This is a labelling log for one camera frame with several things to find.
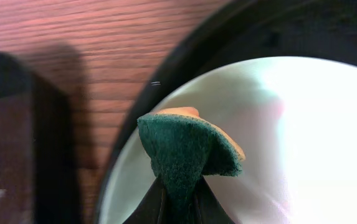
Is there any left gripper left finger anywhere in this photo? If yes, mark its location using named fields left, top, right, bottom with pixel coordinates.
left=123, top=179, right=166, bottom=224

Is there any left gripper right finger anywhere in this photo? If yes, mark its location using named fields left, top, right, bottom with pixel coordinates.
left=193, top=177, right=234, bottom=224

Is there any green yellow sponge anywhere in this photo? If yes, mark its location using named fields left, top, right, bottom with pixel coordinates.
left=137, top=107, right=245, bottom=222

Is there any light blue plate bottom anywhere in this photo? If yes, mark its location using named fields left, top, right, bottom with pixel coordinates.
left=98, top=55, right=357, bottom=224

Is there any dark rectangular tray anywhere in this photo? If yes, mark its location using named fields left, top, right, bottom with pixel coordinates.
left=0, top=52, right=82, bottom=224

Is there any black round tray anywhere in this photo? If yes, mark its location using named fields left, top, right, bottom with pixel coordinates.
left=93, top=0, right=357, bottom=223

